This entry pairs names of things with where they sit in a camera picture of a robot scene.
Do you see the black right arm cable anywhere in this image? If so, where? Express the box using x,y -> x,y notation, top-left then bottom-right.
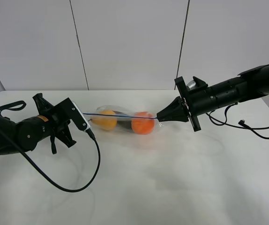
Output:
207,48 -> 269,141

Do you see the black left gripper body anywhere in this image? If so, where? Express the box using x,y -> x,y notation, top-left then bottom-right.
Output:
39,98 -> 83,132

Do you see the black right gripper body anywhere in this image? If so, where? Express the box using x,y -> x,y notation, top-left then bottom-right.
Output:
174,76 -> 216,132

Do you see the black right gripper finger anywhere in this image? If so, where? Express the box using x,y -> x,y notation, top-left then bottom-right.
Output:
157,96 -> 191,122

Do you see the orange toy fruit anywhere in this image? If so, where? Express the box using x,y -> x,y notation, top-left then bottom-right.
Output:
131,112 -> 155,135

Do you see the clear zip bag blue seal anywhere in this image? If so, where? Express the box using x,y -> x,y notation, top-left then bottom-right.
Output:
83,105 -> 163,135

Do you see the purple toy eggplant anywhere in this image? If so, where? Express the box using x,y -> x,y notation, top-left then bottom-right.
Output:
114,111 -> 134,133

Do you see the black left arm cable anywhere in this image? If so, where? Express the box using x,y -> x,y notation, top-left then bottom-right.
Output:
0,100 -> 101,193

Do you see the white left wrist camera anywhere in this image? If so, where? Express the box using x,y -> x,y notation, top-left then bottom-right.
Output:
71,101 -> 91,132

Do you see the yellow toy pear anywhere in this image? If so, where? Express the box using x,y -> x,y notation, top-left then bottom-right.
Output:
90,110 -> 117,131

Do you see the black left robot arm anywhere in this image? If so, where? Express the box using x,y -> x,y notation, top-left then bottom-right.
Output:
0,93 -> 89,155

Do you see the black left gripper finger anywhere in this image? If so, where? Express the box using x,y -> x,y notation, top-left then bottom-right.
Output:
32,93 -> 54,116
55,121 -> 76,148

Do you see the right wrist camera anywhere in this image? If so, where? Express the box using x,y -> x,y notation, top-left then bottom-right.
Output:
187,76 -> 208,91

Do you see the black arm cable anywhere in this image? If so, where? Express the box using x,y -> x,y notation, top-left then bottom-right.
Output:
0,100 -> 101,193
207,48 -> 269,141

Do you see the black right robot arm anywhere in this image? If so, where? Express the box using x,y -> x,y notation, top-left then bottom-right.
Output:
157,65 -> 269,131

